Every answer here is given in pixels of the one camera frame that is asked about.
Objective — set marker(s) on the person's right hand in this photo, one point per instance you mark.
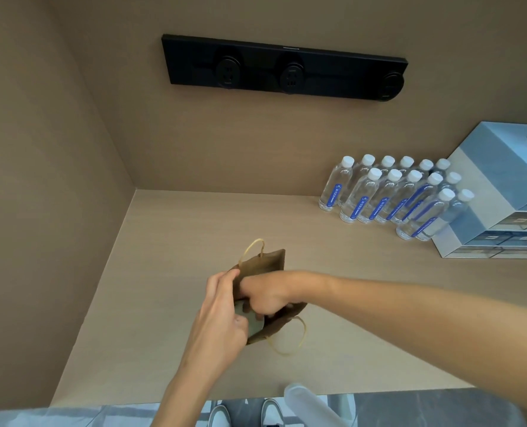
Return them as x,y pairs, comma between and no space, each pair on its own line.
272,291

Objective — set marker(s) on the person's right forearm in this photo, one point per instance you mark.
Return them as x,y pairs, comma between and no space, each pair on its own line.
423,324

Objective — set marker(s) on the person's left white shoe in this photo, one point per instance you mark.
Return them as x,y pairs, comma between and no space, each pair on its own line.
219,418

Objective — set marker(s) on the white translucent plastic cylinder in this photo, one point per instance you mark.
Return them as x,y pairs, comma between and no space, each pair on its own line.
305,404

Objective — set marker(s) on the grey round object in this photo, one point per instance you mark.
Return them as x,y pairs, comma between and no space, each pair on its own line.
257,328

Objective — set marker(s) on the black wall socket strip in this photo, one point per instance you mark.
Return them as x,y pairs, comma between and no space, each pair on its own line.
263,66

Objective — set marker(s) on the person's right white shoe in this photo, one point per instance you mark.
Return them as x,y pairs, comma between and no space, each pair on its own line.
273,414

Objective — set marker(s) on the person's left forearm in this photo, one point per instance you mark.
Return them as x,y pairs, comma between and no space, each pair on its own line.
188,391

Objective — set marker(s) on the person's left thumb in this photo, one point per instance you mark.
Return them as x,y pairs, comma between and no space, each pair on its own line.
242,329

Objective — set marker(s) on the brown paper bag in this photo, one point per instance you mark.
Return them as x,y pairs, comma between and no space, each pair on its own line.
265,262

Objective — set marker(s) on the group of clear water bottles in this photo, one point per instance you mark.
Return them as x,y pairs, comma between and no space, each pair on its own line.
392,195

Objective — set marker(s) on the blue white drawer box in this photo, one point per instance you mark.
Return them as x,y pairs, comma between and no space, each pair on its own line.
499,182

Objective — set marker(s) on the person's right fingers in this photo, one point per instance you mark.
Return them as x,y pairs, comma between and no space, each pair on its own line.
255,311

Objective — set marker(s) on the person's left hand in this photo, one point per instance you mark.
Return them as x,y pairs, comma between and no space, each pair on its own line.
217,320

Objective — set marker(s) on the person's white shoe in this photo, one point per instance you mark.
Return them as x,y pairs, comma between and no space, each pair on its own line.
219,418
273,414

